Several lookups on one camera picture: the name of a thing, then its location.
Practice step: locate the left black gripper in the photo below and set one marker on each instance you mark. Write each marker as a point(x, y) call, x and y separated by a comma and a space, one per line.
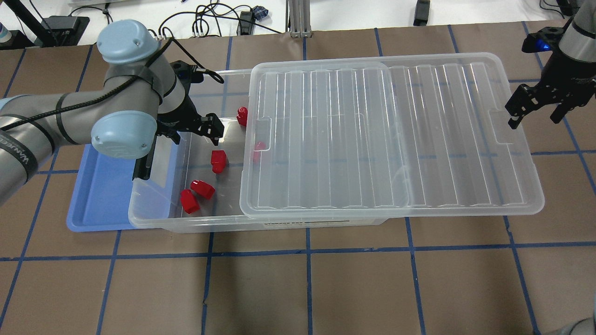
point(183, 113)

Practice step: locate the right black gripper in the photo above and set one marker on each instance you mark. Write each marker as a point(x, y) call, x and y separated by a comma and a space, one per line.
point(559, 76)

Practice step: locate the red block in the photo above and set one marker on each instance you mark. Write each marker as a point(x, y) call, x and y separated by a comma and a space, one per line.
point(218, 161)
point(242, 116)
point(203, 189)
point(189, 202)
point(257, 151)

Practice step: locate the clear plastic box lid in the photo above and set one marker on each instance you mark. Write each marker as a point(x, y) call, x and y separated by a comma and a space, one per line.
point(385, 137)

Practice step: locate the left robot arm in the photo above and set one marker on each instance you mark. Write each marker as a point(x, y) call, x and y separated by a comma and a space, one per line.
point(143, 96)

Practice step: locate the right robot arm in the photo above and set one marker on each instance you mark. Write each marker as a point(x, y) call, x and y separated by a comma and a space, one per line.
point(580, 44)

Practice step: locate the clear plastic storage box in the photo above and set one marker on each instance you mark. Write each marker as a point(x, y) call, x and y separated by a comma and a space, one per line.
point(222, 213)

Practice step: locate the blue plastic tray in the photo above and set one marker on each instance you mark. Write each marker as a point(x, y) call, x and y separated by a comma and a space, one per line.
point(105, 188)

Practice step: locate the black power adapter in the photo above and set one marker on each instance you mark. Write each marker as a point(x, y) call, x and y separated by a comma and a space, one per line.
point(421, 12)

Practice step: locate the black box latch handle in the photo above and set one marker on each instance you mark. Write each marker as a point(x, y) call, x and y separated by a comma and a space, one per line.
point(143, 166)

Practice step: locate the aluminium frame post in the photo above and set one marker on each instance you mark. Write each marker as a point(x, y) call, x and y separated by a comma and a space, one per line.
point(298, 17)

